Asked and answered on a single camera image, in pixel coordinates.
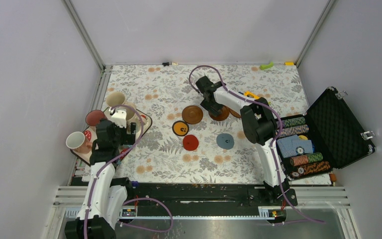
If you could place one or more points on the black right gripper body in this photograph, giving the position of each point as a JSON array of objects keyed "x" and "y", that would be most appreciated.
[{"x": 217, "y": 106}]

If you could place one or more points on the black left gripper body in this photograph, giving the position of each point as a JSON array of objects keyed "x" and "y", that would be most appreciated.
[{"x": 122, "y": 138}]

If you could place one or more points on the brown wooden coaster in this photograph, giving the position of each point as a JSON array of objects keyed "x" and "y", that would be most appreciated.
[
  {"x": 235, "y": 114},
  {"x": 224, "y": 114},
  {"x": 192, "y": 114}
]

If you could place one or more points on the brown wooden coaster top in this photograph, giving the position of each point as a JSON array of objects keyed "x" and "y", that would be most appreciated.
[{"x": 192, "y": 114}]

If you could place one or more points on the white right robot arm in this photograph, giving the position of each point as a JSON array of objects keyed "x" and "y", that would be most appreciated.
[{"x": 260, "y": 128}]

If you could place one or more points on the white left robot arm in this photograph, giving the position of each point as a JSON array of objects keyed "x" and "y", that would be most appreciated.
[{"x": 99, "y": 212}]

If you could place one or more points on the blue-grey round coaster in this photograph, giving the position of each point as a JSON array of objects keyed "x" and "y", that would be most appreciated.
[{"x": 225, "y": 141}]

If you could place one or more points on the yellow black-rimmed coaster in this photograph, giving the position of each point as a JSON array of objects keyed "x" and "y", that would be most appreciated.
[{"x": 180, "y": 128}]

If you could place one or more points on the red round coaster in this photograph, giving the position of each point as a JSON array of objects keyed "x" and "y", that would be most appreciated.
[{"x": 190, "y": 143}]

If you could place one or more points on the floral tablecloth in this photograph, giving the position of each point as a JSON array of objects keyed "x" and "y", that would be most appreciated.
[{"x": 163, "y": 92}]

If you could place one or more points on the white mushroom pattern tray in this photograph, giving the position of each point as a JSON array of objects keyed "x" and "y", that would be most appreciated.
[{"x": 93, "y": 134}]

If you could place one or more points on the pink mug dark rim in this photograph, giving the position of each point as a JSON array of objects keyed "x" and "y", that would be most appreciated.
[{"x": 93, "y": 117}]

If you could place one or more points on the yellow toy shape sorter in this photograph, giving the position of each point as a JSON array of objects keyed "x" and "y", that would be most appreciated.
[{"x": 252, "y": 98}]

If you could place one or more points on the cream mug far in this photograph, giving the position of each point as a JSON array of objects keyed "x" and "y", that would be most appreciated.
[{"x": 115, "y": 99}]

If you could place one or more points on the pink mug white inside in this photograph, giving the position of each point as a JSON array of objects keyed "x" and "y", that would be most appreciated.
[{"x": 78, "y": 142}]

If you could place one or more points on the green plastic block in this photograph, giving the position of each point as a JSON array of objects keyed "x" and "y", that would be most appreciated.
[{"x": 266, "y": 66}]

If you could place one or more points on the black poker chip case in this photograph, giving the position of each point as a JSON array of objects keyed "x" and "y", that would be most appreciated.
[{"x": 327, "y": 137}]

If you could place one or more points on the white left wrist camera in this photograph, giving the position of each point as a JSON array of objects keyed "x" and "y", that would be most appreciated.
[{"x": 119, "y": 117}]

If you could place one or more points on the cream mug with handle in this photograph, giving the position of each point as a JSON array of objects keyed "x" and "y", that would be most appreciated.
[{"x": 131, "y": 116}]

